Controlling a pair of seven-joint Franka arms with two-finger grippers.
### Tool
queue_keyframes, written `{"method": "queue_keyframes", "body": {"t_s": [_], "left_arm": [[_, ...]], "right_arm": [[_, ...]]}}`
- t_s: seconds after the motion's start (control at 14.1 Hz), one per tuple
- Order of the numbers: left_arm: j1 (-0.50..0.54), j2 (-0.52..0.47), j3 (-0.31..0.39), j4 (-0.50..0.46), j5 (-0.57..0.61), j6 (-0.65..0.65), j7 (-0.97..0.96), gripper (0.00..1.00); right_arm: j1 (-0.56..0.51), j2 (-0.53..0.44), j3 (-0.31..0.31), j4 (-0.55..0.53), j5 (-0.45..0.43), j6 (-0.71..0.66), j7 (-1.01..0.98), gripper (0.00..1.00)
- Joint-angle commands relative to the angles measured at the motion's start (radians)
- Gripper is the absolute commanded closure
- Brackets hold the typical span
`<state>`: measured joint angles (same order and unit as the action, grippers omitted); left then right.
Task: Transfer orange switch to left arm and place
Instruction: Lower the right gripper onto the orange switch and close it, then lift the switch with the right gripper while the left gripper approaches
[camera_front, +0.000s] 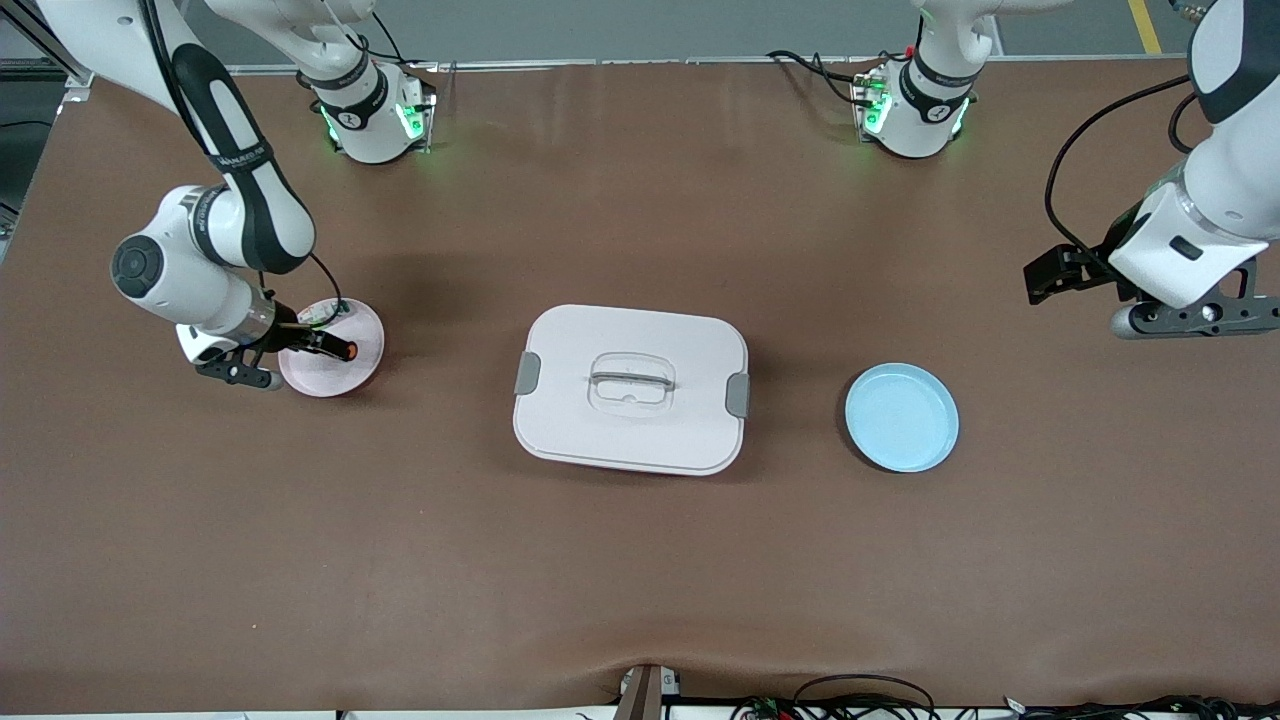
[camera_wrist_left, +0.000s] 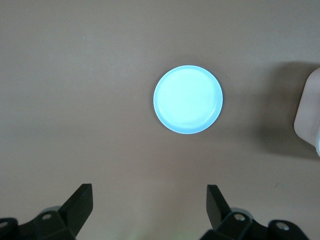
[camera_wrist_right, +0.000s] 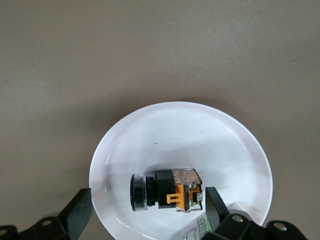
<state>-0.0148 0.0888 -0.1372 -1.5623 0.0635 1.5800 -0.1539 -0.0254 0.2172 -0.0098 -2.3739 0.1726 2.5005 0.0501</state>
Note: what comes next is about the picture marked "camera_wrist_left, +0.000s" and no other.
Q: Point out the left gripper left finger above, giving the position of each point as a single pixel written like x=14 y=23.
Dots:
x=62 y=220

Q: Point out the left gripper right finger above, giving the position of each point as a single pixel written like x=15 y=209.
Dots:
x=225 y=222

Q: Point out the white lidded storage box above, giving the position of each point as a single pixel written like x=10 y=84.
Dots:
x=310 y=112

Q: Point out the light blue round plate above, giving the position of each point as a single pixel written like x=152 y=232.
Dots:
x=187 y=100

